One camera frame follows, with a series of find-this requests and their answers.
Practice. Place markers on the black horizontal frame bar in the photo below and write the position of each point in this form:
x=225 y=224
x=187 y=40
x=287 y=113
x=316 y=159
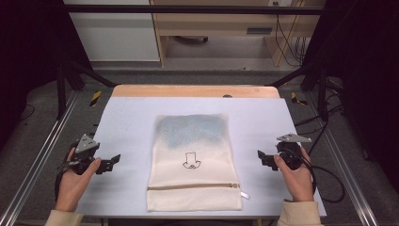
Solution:
x=188 y=9

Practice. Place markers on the white cabinet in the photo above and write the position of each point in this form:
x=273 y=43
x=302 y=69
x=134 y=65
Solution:
x=116 y=34

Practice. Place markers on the dark curtain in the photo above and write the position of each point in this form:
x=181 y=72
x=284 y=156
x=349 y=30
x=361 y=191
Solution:
x=367 y=78
x=28 y=47

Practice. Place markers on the cream mesh laundry bag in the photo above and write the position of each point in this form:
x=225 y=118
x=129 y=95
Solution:
x=191 y=141

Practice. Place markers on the aluminium floor rail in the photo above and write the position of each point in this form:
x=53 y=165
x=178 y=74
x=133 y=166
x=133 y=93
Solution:
x=34 y=160
x=342 y=163

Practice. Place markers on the person's right hand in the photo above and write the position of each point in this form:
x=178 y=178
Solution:
x=298 y=185

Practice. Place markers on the black frame stand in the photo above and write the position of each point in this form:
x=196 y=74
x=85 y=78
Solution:
x=62 y=84
x=316 y=81

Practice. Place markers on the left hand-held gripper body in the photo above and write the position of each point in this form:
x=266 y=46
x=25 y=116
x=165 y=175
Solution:
x=84 y=153

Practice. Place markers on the light wooden desk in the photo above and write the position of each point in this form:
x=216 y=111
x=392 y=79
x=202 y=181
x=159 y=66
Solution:
x=219 y=22

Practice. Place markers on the yellow black tape piece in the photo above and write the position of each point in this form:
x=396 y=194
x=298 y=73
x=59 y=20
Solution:
x=95 y=98
x=296 y=99

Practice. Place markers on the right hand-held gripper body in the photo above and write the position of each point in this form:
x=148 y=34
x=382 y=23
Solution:
x=290 y=153

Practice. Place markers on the person's left hand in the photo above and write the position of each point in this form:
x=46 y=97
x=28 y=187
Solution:
x=72 y=188

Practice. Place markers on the white table mat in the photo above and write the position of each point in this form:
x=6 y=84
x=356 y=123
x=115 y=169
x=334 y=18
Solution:
x=125 y=125

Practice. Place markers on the black curved object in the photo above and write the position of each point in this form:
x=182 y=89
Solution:
x=193 y=39

